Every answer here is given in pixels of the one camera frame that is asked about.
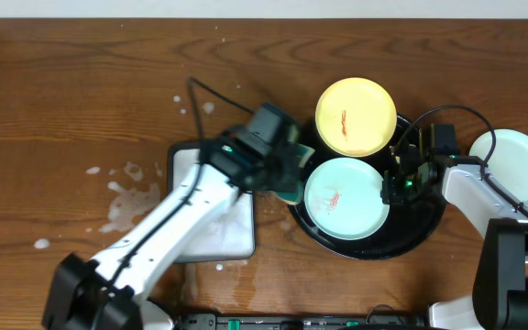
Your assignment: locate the rectangular soapy water tray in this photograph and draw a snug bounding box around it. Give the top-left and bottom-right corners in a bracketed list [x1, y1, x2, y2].
[166, 142, 256, 263]

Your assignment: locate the yellow plate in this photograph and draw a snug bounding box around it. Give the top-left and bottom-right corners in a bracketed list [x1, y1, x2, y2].
[314, 77, 398, 158]

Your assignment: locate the pale green plate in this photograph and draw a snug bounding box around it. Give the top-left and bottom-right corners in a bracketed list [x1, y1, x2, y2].
[488, 129, 528, 206]

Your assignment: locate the round black tray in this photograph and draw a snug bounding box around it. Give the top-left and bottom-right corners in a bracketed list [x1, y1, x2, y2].
[287, 115, 446, 260]

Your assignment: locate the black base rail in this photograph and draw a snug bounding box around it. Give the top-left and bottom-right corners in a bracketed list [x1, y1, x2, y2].
[174, 313, 429, 330]

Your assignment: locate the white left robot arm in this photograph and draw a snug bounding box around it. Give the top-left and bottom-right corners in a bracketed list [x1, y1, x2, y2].
[41, 134, 314, 329]

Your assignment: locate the light blue plate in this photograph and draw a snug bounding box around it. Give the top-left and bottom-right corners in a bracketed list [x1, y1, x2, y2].
[304, 158, 390, 240]

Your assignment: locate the green yellow sponge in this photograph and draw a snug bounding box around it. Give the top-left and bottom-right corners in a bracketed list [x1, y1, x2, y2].
[272, 144, 315, 205]

